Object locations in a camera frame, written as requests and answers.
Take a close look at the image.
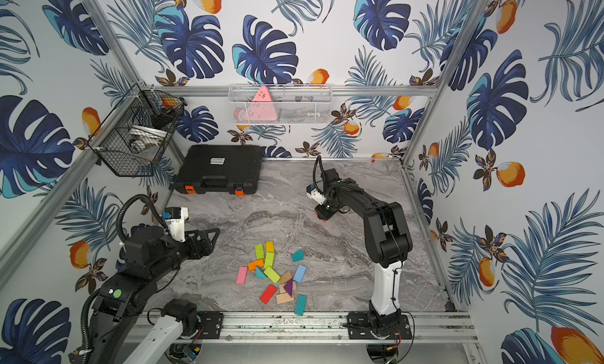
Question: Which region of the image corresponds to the light blue block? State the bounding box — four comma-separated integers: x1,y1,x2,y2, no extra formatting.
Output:
294,265,307,283

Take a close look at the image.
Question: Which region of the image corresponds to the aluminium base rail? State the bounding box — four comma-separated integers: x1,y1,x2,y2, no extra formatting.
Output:
89,310,478,344

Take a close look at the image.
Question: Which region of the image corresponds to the red block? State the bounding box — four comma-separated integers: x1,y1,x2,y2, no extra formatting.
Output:
260,285,278,304

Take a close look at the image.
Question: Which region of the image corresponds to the black tool case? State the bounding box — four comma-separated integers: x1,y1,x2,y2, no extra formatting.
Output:
171,145,263,196

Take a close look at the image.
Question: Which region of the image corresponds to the yellow block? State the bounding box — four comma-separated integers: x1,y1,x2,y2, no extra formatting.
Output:
265,242,275,254

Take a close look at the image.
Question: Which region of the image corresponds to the white wire shelf basket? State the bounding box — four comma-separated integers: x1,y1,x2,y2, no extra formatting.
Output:
228,84,333,125

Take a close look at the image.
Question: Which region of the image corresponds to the small teal block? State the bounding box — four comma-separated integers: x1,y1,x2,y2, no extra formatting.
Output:
255,267,267,279

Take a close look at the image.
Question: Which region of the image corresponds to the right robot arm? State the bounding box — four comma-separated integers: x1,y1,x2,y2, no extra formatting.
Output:
306,156,413,339

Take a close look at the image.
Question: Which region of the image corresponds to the pink block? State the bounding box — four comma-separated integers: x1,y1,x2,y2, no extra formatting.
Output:
236,266,249,285

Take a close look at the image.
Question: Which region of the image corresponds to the orange block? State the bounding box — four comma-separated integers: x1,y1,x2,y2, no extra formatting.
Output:
248,259,264,272

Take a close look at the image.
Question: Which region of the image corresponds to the pink triangle sign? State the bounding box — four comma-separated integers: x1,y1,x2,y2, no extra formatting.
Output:
245,86,278,122

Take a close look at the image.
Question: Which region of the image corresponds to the purple triangle block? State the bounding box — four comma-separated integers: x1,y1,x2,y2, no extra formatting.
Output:
284,280,297,296

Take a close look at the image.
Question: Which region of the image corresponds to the teal block near rail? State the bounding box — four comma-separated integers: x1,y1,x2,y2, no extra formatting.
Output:
294,295,308,316

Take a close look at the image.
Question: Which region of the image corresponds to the lime green block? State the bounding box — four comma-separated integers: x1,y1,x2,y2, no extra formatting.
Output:
264,266,281,284

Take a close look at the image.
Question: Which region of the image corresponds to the black wire basket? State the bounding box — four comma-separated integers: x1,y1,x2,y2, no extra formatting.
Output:
87,84,187,178

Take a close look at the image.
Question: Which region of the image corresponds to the natural wood block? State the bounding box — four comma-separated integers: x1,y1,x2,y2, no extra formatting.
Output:
275,293,294,304

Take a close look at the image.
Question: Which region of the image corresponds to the teal block upper right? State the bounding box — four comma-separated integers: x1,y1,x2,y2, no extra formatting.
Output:
292,249,305,263

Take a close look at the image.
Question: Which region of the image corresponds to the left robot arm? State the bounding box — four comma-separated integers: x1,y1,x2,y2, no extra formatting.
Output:
78,194,220,363

